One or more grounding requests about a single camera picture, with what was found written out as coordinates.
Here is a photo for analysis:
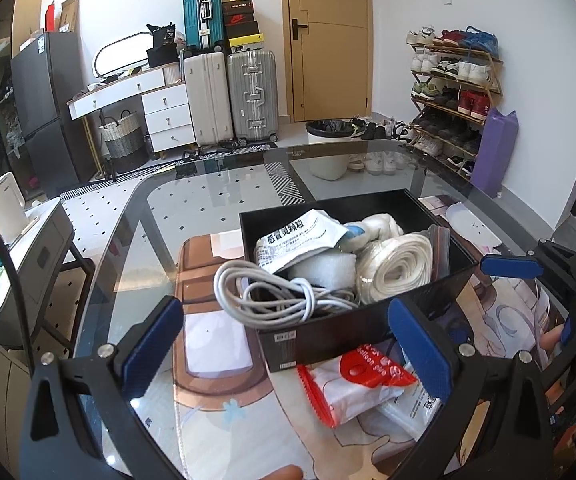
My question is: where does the silver suitcase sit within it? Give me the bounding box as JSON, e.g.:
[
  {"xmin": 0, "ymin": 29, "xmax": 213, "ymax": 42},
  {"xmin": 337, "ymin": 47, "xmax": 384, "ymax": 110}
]
[{"xmin": 226, "ymin": 49, "xmax": 279, "ymax": 143}]

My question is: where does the wooden shoe rack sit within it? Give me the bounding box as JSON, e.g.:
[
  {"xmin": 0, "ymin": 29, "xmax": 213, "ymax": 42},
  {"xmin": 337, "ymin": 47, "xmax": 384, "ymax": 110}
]
[{"xmin": 405, "ymin": 42, "xmax": 504, "ymax": 178}]

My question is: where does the white cable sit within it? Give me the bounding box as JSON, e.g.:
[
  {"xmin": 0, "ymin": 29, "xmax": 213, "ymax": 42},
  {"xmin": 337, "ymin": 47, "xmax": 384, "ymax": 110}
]
[{"xmin": 214, "ymin": 260, "xmax": 359, "ymax": 331}]

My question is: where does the clear printed plastic packet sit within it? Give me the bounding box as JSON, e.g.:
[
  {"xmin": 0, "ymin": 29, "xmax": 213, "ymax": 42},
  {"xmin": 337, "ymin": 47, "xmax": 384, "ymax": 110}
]
[{"xmin": 375, "ymin": 385, "xmax": 444, "ymax": 443}]

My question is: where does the white trash bin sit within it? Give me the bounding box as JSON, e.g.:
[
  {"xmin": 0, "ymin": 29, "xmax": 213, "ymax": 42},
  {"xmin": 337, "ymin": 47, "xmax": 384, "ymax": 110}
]
[{"xmin": 305, "ymin": 119, "xmax": 354, "ymax": 181}]

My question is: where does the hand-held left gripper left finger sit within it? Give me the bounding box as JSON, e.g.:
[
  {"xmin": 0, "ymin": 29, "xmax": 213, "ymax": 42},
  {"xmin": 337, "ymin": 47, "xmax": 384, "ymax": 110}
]
[{"xmin": 18, "ymin": 295, "xmax": 186, "ymax": 480}]

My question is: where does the black bag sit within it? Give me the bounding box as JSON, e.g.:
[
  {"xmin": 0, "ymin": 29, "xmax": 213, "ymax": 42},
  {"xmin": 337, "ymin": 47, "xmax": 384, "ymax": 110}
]
[{"xmin": 145, "ymin": 22, "xmax": 184, "ymax": 68}]

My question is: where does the woven laundry basket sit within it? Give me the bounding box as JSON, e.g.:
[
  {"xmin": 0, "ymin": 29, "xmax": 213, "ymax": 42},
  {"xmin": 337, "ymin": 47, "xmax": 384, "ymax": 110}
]
[{"xmin": 99, "ymin": 109, "xmax": 149, "ymax": 175}]

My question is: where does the white vanity desk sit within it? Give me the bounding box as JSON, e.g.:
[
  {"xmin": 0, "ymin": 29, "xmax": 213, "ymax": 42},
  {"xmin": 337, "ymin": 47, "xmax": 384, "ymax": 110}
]
[{"xmin": 67, "ymin": 66, "xmax": 196, "ymax": 153}]

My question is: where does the grey white side cabinet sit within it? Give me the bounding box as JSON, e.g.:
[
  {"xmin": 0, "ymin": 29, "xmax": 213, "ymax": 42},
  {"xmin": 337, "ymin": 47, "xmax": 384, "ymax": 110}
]
[{"xmin": 0, "ymin": 197, "xmax": 94, "ymax": 466}]

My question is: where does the white cloth bundle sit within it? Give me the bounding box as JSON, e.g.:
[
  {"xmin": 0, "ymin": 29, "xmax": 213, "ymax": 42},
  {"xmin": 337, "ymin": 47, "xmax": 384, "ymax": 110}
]
[{"xmin": 340, "ymin": 212, "xmax": 405, "ymax": 253}]

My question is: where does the red white plastic packet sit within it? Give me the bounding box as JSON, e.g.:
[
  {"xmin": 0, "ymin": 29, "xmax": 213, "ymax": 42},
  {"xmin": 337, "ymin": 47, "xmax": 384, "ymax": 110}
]
[{"xmin": 295, "ymin": 342, "xmax": 419, "ymax": 428}]

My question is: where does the dark brown shoe box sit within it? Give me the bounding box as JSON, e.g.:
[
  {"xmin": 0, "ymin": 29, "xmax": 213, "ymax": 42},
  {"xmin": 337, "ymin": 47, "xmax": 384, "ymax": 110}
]
[{"xmin": 225, "ymin": 23, "xmax": 260, "ymax": 41}]

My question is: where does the black storage box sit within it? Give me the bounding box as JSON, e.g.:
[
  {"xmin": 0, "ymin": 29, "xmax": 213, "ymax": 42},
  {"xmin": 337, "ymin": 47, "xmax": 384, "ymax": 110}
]
[{"xmin": 239, "ymin": 189, "xmax": 479, "ymax": 373}]

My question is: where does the white printed sachet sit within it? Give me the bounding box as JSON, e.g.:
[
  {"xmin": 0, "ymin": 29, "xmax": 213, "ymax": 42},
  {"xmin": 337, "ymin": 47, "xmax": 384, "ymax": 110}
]
[{"xmin": 254, "ymin": 208, "xmax": 351, "ymax": 276}]

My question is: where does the white suitcase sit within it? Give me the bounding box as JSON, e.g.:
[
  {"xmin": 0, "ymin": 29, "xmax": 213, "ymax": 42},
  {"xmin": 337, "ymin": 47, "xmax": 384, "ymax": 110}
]
[{"xmin": 183, "ymin": 51, "xmax": 234, "ymax": 148}]

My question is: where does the tan wooden door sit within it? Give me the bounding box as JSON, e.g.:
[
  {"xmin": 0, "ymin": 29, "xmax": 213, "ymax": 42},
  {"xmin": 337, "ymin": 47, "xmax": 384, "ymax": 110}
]
[{"xmin": 280, "ymin": 0, "xmax": 374, "ymax": 123}]

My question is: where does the oval mirror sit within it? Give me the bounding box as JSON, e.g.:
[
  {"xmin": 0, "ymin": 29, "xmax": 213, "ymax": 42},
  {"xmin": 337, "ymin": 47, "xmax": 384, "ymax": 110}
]
[{"xmin": 92, "ymin": 30, "xmax": 153, "ymax": 81}]

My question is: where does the teal suitcase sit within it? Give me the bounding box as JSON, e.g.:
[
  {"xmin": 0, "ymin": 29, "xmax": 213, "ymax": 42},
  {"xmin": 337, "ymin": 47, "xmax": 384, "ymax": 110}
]
[{"xmin": 183, "ymin": 0, "xmax": 226, "ymax": 53}]

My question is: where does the black red-logo shoe box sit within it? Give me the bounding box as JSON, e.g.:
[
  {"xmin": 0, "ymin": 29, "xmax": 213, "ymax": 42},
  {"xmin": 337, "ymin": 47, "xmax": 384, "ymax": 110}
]
[{"xmin": 223, "ymin": 11, "xmax": 258, "ymax": 28}]

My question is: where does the dark grey refrigerator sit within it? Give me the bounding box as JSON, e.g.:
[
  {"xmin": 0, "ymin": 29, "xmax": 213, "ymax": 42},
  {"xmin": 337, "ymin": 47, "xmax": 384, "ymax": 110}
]
[{"xmin": 10, "ymin": 31, "xmax": 99, "ymax": 186}]

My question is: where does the shoe rack with shoes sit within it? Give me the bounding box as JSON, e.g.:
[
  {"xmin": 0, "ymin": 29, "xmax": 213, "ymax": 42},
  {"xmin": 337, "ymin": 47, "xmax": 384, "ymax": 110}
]
[{"xmin": 405, "ymin": 25, "xmax": 501, "ymax": 176}]

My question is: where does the purple bag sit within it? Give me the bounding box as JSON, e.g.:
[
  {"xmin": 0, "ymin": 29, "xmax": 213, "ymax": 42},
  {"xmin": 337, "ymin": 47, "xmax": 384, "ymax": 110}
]
[{"xmin": 469, "ymin": 107, "xmax": 519, "ymax": 198}]

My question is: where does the white foam wrap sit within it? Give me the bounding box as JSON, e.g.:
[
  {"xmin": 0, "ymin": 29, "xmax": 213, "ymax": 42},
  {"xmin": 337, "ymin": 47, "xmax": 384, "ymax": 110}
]
[{"xmin": 288, "ymin": 252, "xmax": 359, "ymax": 293}]

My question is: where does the white electric kettle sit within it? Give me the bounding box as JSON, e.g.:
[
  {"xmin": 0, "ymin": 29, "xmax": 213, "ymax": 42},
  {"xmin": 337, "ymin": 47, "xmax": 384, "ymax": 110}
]
[{"xmin": 0, "ymin": 171, "xmax": 31, "ymax": 247}]

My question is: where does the scattered pile of shoes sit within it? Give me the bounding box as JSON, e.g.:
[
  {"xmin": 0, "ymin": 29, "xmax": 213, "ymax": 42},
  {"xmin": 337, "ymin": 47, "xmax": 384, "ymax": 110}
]
[{"xmin": 345, "ymin": 116, "xmax": 419, "ymax": 176}]

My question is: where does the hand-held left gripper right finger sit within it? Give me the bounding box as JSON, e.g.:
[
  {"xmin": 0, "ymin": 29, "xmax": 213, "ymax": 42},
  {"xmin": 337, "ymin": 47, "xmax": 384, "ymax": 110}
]
[{"xmin": 387, "ymin": 297, "xmax": 556, "ymax": 480}]

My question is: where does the black white patterned rug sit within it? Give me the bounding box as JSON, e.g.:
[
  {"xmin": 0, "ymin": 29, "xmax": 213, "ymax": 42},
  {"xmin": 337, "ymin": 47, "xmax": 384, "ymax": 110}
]
[{"xmin": 60, "ymin": 142, "xmax": 309, "ymax": 206}]

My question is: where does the brown cardboard box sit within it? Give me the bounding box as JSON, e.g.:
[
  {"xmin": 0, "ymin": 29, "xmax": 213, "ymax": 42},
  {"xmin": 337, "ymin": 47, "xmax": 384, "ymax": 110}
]
[{"xmin": 58, "ymin": 0, "xmax": 81, "ymax": 34}]

